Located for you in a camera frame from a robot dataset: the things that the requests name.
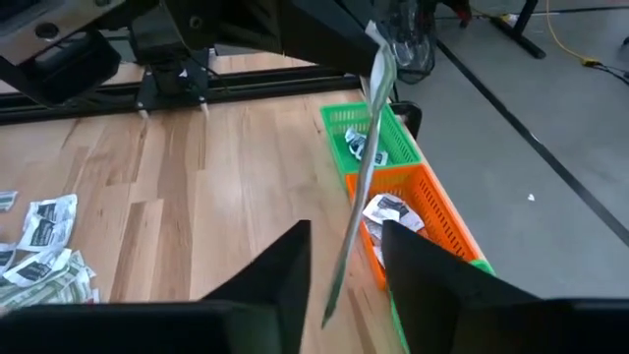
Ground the orange plastic basket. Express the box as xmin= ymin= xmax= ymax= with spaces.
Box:
xmin=345 ymin=163 xmax=486 ymax=291

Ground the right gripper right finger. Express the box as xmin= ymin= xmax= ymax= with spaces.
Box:
xmin=382 ymin=219 xmax=540 ymax=354

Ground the green plastic basket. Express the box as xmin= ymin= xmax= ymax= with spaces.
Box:
xmin=389 ymin=259 xmax=496 ymax=354
xmin=319 ymin=101 xmax=424 ymax=177

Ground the black table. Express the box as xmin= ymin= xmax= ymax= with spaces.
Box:
xmin=488 ymin=0 xmax=547 ymax=60

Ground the yellow floor cable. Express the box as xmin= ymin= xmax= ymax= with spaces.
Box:
xmin=544 ymin=0 xmax=603 ymax=68

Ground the black floor fan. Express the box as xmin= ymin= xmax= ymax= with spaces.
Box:
xmin=385 ymin=0 xmax=437 ymax=85

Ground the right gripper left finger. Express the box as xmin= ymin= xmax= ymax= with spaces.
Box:
xmin=201 ymin=219 xmax=313 ymax=354

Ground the pile of packets on table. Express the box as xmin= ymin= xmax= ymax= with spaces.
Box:
xmin=0 ymin=250 xmax=99 ymax=314

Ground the person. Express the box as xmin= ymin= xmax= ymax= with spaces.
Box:
xmin=439 ymin=0 xmax=474 ymax=29

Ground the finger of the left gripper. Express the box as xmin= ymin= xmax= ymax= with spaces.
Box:
xmin=279 ymin=0 xmax=383 ymax=78

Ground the black floor cable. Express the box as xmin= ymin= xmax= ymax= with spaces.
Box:
xmin=597 ymin=62 xmax=629 ymax=88

